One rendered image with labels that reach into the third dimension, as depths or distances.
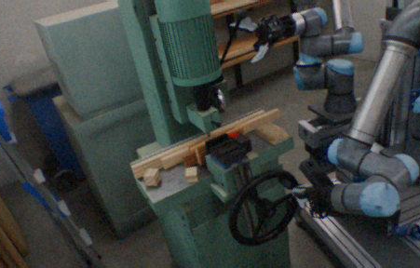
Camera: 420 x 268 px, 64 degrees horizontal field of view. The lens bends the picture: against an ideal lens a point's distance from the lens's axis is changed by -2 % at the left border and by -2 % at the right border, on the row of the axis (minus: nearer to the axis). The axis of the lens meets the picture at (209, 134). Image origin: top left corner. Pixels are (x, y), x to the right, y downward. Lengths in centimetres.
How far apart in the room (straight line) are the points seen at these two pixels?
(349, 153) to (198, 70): 53
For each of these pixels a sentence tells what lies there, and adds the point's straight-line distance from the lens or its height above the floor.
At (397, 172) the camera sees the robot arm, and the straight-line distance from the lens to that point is 91.
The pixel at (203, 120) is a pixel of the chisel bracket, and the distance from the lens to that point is 123.
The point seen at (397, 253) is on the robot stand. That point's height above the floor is 21.
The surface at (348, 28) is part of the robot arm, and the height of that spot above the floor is 126.
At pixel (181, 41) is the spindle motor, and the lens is 112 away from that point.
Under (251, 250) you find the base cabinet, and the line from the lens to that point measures 155.
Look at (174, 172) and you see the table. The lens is 126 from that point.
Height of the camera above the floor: 160
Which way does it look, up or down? 29 degrees down
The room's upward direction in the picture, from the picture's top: 11 degrees counter-clockwise
